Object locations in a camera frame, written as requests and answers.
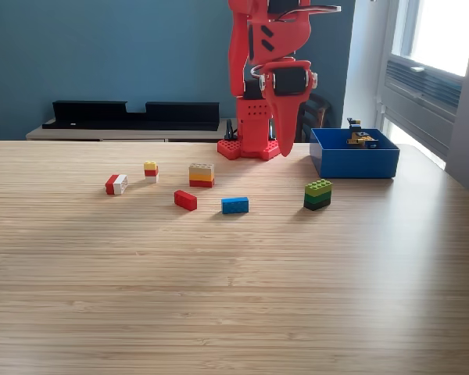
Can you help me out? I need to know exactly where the yellow toy digger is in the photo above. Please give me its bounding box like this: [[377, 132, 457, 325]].
[[345, 117, 379, 150]]

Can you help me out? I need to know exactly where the green lego brick stack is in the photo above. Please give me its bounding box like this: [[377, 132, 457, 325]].
[[303, 178, 333, 212]]

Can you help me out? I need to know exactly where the small yellow red white stack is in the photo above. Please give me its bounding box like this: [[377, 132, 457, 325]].
[[143, 160, 160, 184]]

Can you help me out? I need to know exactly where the blue plastic bin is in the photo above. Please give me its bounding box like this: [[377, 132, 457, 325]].
[[309, 127, 401, 179]]

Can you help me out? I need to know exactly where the tan orange red lego stack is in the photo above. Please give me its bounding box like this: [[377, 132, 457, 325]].
[[188, 162, 216, 188]]

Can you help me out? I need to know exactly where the light blue lego brick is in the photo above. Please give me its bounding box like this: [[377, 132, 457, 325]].
[[220, 196, 250, 216]]

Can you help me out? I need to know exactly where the red white lego brick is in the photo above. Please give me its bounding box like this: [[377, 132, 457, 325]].
[[104, 173, 129, 196]]

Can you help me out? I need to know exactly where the dark wooden chair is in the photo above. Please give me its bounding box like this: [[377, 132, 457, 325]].
[[295, 92, 333, 143]]

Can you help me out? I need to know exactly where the grey ventilation unit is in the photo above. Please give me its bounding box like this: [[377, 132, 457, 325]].
[[381, 54, 464, 159]]

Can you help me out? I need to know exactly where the white framed window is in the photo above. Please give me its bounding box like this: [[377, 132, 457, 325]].
[[390, 0, 469, 78]]

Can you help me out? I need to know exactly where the black shelf unit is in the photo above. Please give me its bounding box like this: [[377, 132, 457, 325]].
[[41, 100, 221, 131]]

